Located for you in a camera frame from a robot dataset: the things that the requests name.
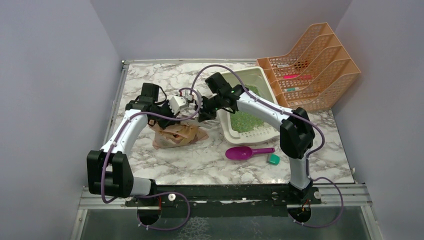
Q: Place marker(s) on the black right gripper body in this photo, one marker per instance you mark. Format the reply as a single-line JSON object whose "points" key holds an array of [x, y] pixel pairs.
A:
{"points": [[210, 106]]}

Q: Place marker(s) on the orange cat litter bag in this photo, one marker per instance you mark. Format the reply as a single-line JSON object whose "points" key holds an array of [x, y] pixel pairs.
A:
{"points": [[177, 135]]}

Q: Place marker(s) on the magenta plastic litter scoop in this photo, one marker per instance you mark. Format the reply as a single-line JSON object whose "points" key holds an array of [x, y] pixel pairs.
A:
{"points": [[242, 153]]}

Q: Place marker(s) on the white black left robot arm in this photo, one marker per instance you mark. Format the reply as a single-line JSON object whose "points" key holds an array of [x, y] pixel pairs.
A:
{"points": [[109, 172]]}

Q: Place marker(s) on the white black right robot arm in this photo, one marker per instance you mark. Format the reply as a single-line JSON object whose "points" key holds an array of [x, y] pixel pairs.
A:
{"points": [[296, 134]]}

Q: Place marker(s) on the green cat litter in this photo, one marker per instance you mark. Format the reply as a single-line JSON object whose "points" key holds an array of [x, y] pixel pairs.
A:
{"points": [[242, 122]]}

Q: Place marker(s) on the white plastic litter box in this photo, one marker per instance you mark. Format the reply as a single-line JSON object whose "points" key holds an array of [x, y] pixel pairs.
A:
{"points": [[255, 79]]}

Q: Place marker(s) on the small green box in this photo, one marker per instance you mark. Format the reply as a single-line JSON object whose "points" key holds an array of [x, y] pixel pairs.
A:
{"points": [[273, 159]]}

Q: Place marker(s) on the pink marker pen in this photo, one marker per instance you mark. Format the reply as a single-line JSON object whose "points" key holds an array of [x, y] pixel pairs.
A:
{"points": [[297, 75]]}

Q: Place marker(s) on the green marker pen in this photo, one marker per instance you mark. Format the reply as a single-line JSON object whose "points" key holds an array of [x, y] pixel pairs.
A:
{"points": [[292, 89]]}

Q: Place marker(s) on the orange mesh file organizer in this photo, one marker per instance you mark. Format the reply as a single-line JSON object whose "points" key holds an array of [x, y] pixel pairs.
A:
{"points": [[318, 53]]}

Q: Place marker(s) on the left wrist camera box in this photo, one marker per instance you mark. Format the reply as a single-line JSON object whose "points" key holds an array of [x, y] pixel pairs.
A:
{"points": [[177, 103]]}

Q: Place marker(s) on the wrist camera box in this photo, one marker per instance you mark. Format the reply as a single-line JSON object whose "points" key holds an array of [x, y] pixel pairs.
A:
{"points": [[192, 96], [177, 103]]}

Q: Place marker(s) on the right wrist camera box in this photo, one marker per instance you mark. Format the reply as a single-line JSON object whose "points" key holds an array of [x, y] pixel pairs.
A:
{"points": [[192, 96]]}

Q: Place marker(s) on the black metal base rail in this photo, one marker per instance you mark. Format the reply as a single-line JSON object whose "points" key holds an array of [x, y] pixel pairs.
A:
{"points": [[278, 194]]}

